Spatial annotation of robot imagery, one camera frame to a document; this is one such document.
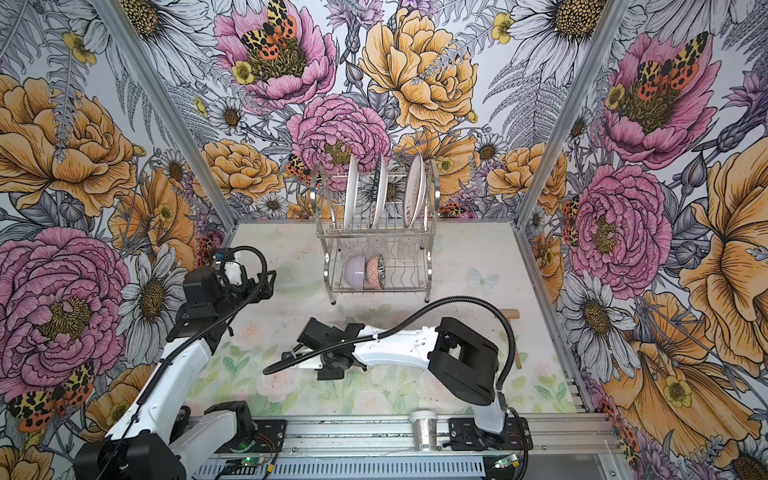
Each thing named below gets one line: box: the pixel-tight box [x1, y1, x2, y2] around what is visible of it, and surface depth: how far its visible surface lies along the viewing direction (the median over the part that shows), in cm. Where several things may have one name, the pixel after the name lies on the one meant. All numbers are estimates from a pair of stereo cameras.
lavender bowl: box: [343, 254, 366, 289], surface depth 93 cm
